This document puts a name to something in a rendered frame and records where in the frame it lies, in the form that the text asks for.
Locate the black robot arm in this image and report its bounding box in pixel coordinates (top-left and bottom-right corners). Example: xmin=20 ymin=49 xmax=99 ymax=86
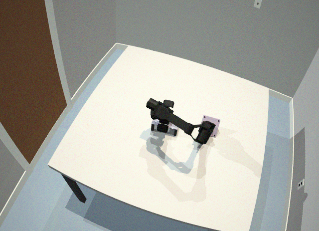
xmin=146 ymin=98 xmax=216 ymax=144

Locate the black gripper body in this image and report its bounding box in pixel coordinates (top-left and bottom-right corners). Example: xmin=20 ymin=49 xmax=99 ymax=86
xmin=157 ymin=100 xmax=174 ymax=133

